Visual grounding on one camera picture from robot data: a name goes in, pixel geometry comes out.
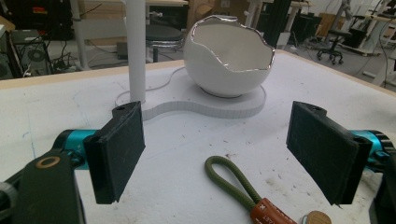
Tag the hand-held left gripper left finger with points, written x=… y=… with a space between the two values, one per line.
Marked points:
x=116 y=152

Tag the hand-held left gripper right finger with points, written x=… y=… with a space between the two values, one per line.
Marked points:
x=323 y=149

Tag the small black box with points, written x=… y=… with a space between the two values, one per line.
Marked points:
x=122 y=50

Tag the black office chair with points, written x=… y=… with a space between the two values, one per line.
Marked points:
x=336 y=40

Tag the white desk leg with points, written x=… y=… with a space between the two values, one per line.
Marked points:
x=80 y=37

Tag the white desk with wooden top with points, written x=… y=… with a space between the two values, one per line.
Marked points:
x=378 y=40

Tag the black round stool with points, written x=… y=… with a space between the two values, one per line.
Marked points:
x=163 y=34

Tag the black computer tower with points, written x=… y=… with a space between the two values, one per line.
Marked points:
x=32 y=54

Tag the white eggshell-shaped bowl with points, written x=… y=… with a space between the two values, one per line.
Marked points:
x=218 y=68

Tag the brown cardboard box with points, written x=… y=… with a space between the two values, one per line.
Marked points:
x=199 y=12

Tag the white flat base plate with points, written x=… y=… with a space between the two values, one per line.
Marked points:
x=135 y=46

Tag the black metal post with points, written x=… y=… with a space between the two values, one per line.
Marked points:
x=278 y=21

